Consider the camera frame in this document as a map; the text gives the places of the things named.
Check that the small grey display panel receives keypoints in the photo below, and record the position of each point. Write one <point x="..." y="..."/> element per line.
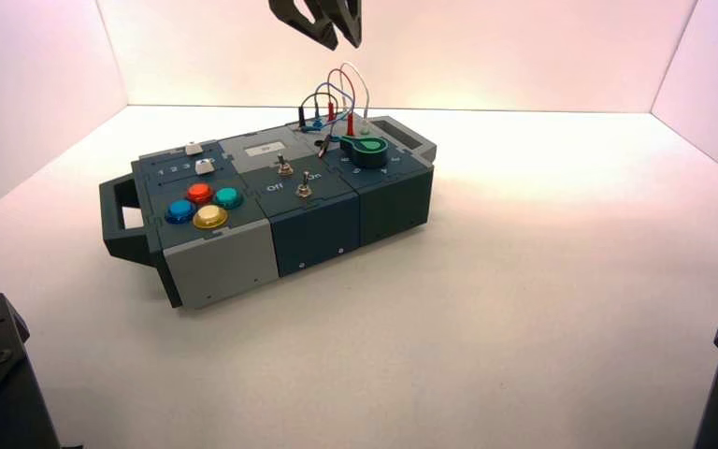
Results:
<point x="265" y="149"/>

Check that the white slider knob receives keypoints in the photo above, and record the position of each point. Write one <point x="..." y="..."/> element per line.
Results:
<point x="193" y="148"/>
<point x="203" y="166"/>

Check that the dark teal grey control box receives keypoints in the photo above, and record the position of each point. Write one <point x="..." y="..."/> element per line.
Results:
<point x="309" y="217"/>

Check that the blue round push button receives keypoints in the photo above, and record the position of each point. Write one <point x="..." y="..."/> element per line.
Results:
<point x="180" y="211"/>

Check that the red round push button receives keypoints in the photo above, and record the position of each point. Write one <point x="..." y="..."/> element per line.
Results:
<point x="200" y="193"/>

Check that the teal round push button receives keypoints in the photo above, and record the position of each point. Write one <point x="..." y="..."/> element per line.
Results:
<point x="228" y="198"/>

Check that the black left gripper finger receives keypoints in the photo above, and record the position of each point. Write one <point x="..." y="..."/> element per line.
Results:
<point x="350" y="21"/>
<point x="309" y="26"/>

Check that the metal toggle switch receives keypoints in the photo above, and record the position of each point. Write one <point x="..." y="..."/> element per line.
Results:
<point x="283" y="166"/>
<point x="302" y="187"/>

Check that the yellow round push button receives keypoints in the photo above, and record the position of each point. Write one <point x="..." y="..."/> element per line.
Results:
<point x="210" y="217"/>

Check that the green rotary dial knob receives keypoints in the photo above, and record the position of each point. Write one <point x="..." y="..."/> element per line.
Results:
<point x="365" y="152"/>

